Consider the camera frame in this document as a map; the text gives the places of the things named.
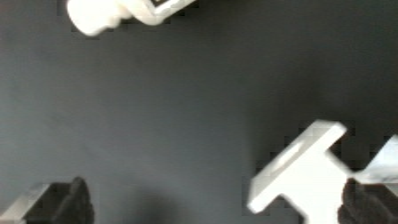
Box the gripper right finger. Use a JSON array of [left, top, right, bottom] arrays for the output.
[[338, 178, 398, 224]]

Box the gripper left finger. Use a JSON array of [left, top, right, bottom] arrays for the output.
[[0, 177, 95, 224]]

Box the white lamp base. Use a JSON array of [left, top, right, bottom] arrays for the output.
[[248, 120, 398, 224]]

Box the white lamp bulb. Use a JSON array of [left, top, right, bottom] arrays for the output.
[[66, 0, 198, 36]]

